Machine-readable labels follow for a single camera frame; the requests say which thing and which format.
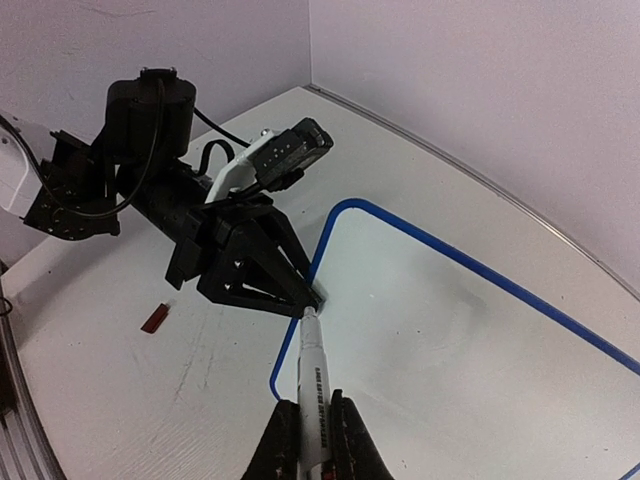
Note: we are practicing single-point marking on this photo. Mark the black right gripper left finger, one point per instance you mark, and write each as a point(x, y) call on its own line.
point(276, 456)

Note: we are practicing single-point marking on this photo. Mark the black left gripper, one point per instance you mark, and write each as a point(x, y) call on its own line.
point(247, 255)

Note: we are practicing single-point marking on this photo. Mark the red marker cap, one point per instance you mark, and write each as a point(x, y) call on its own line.
point(155, 320)

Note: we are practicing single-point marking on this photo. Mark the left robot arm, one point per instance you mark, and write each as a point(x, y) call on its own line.
point(73, 190)

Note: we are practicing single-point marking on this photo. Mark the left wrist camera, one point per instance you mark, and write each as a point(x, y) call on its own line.
point(273, 162)

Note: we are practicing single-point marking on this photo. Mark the small blue-framed whiteboard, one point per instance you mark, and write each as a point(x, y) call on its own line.
point(460, 373)

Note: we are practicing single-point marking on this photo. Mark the aluminium front rail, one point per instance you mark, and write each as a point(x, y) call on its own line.
point(26, 452)

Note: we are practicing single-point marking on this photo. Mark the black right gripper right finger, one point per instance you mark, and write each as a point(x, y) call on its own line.
point(354, 454)

